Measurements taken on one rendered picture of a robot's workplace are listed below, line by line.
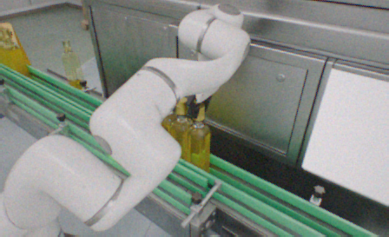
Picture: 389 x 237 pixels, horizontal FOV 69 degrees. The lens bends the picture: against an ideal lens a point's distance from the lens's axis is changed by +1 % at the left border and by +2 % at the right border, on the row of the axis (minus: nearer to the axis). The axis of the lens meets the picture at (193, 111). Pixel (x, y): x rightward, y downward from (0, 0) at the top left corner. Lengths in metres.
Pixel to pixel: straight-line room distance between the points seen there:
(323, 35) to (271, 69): 0.15
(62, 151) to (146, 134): 0.13
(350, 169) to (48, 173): 0.69
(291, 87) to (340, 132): 0.16
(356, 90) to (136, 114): 0.50
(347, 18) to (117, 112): 0.52
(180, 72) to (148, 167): 0.16
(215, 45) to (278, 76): 0.27
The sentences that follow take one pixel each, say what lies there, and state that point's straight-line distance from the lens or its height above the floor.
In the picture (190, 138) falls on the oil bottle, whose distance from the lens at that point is 0.82.
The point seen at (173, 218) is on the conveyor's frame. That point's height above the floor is 0.85.
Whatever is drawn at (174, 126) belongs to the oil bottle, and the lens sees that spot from 0.83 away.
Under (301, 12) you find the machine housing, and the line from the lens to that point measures 0.73.
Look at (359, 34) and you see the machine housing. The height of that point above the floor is 1.39.
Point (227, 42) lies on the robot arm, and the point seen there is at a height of 1.40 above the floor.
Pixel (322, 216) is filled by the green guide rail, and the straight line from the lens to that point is 0.85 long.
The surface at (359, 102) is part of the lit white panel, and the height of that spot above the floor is 1.24.
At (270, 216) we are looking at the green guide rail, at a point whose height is 0.94.
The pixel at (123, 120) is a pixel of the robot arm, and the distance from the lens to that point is 0.39.
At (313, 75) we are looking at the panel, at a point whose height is 1.28.
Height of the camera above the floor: 1.58
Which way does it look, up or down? 34 degrees down
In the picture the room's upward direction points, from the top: straight up
